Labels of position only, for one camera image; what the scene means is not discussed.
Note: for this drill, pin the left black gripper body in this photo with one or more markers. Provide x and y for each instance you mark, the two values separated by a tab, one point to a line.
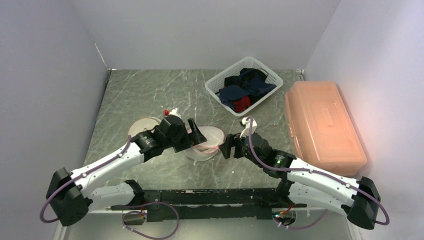
180	142

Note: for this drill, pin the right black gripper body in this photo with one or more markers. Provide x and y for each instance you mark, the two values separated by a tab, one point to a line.
241	151

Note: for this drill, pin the white mesh laundry bag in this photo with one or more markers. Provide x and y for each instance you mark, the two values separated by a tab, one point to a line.
143	124

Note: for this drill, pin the red bra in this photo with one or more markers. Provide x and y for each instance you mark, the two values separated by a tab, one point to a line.
241	104

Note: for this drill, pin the navy blue bra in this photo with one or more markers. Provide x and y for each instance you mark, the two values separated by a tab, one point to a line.
242	91

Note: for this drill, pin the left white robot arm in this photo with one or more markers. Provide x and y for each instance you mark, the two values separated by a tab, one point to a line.
73	194

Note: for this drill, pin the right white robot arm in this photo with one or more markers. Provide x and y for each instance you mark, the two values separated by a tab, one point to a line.
303	183

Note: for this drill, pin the black bra in basket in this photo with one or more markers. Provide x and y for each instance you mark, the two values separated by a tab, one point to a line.
250	80

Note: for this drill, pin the orange translucent storage box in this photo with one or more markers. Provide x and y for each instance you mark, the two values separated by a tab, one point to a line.
320	129

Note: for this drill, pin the white plastic basket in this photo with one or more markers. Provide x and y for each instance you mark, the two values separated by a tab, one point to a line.
217	82

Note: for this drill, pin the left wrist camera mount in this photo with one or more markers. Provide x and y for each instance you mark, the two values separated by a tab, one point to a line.
171	112

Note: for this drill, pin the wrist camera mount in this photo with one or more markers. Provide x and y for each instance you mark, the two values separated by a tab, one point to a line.
171	112
249	125

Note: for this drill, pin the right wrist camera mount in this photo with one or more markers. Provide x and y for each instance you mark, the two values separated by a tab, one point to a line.
249	125

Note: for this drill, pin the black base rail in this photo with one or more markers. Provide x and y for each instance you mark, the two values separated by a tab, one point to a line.
193	204

